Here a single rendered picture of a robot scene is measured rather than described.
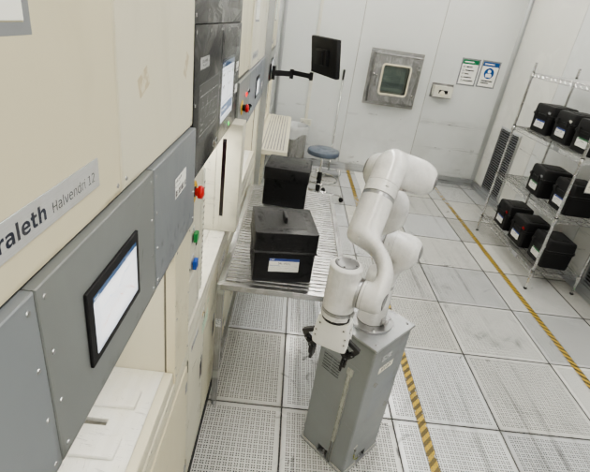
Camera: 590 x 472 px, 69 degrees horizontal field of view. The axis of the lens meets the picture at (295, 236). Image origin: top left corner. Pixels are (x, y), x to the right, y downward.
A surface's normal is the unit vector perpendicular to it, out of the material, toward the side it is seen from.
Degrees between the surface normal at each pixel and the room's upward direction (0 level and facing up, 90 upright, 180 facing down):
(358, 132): 90
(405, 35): 90
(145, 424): 0
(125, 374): 0
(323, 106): 90
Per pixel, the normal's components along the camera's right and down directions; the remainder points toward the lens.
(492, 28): -0.02, 0.45
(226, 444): 0.13, -0.88
